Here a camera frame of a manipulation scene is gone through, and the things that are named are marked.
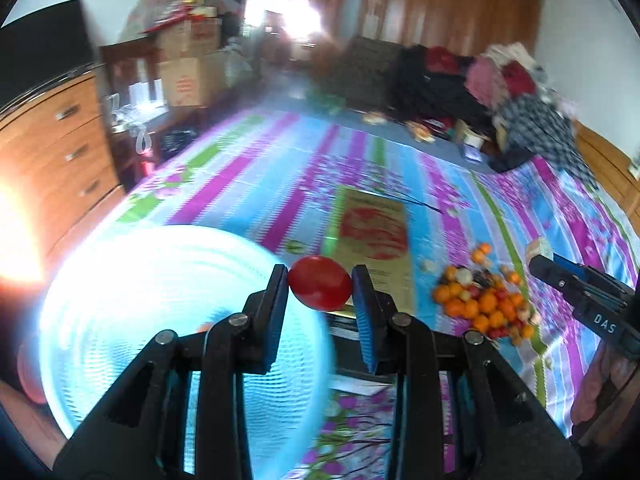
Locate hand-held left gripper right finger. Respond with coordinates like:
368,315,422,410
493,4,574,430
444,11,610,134
351,264,583,480

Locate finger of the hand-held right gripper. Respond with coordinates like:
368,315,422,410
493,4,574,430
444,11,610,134
552,255,640,297
530,256,626,311

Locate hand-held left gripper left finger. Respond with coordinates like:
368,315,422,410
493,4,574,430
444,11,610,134
52,264,290,480

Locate pale beige food chunk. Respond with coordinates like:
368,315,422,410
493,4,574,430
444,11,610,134
525,237,554,261

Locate red tomato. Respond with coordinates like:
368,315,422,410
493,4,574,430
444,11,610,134
288,256,353,312

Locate pile of oranges and tomatoes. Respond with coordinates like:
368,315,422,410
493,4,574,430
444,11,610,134
432,242,538,348

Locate white plastic basket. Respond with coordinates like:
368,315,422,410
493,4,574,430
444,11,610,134
37,225,333,480

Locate person's right hand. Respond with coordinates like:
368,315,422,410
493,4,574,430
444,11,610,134
571,345,640,441

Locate white paper sheet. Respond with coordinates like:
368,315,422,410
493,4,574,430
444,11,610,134
329,374,397,399

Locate flat cardboard box red print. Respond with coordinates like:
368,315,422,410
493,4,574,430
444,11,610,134
334,186,417,313

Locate wooden headboard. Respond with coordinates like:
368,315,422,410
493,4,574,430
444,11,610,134
570,120,640,233

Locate plaid shirt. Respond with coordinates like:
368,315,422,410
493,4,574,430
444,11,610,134
492,95,598,188

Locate floral striped bed sheet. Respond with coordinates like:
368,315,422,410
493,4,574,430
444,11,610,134
100,110,640,480

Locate pink garment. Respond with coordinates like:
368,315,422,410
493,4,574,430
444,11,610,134
467,55,506,108

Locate black garment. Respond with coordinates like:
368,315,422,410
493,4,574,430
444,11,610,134
395,45,493,126

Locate red garment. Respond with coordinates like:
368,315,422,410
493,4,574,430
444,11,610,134
427,46,471,73

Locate dark plaid blanket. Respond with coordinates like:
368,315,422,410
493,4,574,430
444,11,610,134
330,35,401,108

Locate large cardboard box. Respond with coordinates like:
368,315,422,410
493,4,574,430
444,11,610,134
157,55,228,108

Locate wooden dresser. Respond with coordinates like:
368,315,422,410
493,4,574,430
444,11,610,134
0,67,126,281

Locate dark wooden side table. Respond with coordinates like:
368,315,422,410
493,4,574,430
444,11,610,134
99,40,211,178

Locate small cardboard box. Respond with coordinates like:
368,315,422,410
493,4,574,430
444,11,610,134
156,17,223,56

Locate wooden wardrobe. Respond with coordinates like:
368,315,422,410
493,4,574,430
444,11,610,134
325,0,543,61

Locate round pink covered tabletop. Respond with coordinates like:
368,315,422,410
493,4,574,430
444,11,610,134
117,0,236,46

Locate black television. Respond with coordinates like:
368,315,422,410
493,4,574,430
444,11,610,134
0,0,98,111

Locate white cables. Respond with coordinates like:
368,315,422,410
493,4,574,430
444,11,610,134
112,95,153,153

